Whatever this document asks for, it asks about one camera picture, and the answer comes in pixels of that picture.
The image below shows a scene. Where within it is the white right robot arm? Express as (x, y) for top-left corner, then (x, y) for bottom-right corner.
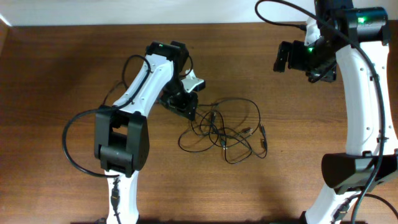
(274, 1), (397, 223)

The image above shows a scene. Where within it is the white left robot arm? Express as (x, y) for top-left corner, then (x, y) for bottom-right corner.
(94, 41), (205, 223)

